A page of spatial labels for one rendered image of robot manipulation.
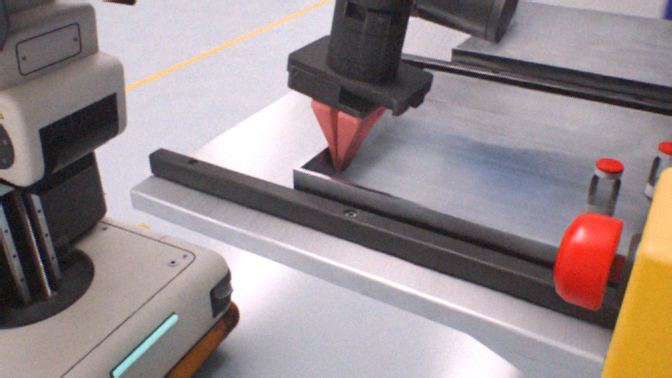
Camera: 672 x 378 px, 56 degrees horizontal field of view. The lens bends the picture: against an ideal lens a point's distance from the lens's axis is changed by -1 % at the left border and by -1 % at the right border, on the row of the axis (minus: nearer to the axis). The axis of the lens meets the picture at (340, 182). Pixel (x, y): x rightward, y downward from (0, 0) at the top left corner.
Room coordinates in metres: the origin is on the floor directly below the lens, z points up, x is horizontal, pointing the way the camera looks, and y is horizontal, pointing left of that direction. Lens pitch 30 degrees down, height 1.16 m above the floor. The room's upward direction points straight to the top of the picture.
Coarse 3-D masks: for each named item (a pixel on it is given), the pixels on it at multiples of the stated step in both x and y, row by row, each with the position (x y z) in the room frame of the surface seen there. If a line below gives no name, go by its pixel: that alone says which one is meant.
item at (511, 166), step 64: (384, 128) 0.57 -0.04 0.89; (448, 128) 0.58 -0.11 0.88; (512, 128) 0.58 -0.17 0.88; (576, 128) 0.58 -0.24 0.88; (640, 128) 0.55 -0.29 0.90; (320, 192) 0.43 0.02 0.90; (384, 192) 0.40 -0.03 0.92; (448, 192) 0.46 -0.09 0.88; (512, 192) 0.46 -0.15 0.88; (576, 192) 0.46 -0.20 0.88; (640, 192) 0.46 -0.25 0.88; (512, 256) 0.35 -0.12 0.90
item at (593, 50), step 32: (512, 32) 0.90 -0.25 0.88; (544, 32) 0.90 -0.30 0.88; (576, 32) 0.90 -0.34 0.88; (608, 32) 0.89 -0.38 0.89; (640, 32) 0.86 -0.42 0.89; (480, 64) 0.72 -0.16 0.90; (512, 64) 0.70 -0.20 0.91; (544, 64) 0.68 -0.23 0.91; (576, 64) 0.77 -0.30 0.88; (608, 64) 0.77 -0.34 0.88; (640, 64) 0.77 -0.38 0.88; (640, 96) 0.63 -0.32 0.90
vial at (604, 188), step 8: (600, 176) 0.42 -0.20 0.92; (608, 176) 0.41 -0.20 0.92; (616, 176) 0.41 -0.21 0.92; (592, 184) 0.42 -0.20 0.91; (600, 184) 0.42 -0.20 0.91; (608, 184) 0.41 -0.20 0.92; (616, 184) 0.41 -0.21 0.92; (592, 192) 0.42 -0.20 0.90; (600, 192) 0.42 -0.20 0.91; (608, 192) 0.41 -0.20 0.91; (616, 192) 0.41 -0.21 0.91; (592, 200) 0.42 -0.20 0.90; (600, 200) 0.41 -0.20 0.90; (608, 200) 0.41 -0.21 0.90; (616, 200) 0.42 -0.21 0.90; (584, 208) 0.43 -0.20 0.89; (592, 208) 0.42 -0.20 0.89; (600, 208) 0.41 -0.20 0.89; (608, 208) 0.41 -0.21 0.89; (608, 216) 0.41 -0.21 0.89
